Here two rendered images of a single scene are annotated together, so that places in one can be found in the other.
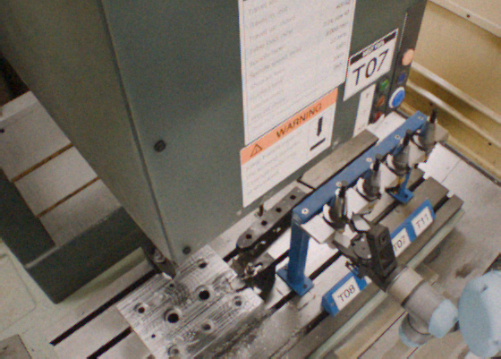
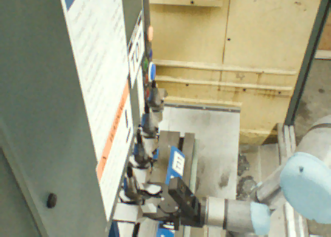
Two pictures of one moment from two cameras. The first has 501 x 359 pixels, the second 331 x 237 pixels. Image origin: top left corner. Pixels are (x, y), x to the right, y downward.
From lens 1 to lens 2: 18 cm
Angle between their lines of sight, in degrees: 28
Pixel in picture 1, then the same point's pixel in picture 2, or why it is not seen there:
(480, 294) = (302, 175)
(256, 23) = (79, 35)
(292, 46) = (101, 50)
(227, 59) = (72, 81)
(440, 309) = (253, 211)
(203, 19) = (47, 40)
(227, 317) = not seen: outside the picture
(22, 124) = not seen: outside the picture
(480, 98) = (165, 56)
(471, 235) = (211, 153)
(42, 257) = not seen: outside the picture
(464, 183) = (184, 122)
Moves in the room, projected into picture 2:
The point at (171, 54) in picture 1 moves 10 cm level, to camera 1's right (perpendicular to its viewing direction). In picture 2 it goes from (35, 91) to (151, 35)
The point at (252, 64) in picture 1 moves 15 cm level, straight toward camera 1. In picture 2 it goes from (86, 78) to (203, 176)
